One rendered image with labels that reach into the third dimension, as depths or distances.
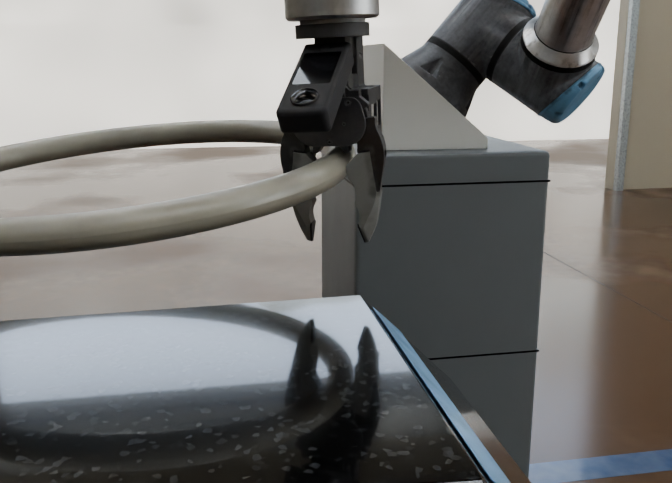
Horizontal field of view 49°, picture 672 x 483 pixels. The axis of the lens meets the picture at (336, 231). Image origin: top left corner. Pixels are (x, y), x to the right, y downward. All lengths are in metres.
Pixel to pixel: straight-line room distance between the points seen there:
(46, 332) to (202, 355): 0.15
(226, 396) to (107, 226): 0.16
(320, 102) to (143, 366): 0.26
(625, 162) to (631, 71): 0.71
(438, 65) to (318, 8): 0.90
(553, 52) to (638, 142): 4.95
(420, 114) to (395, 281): 0.34
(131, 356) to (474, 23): 1.17
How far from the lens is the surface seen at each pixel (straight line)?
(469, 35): 1.60
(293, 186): 0.64
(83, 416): 0.52
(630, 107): 6.29
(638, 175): 6.48
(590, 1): 1.44
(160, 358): 0.59
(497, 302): 1.57
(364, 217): 0.72
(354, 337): 0.62
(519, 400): 1.68
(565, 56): 1.51
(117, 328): 0.66
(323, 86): 0.65
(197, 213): 0.59
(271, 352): 0.59
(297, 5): 0.70
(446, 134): 1.52
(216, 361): 0.58
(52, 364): 0.60
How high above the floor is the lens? 1.03
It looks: 13 degrees down
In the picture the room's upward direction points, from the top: straight up
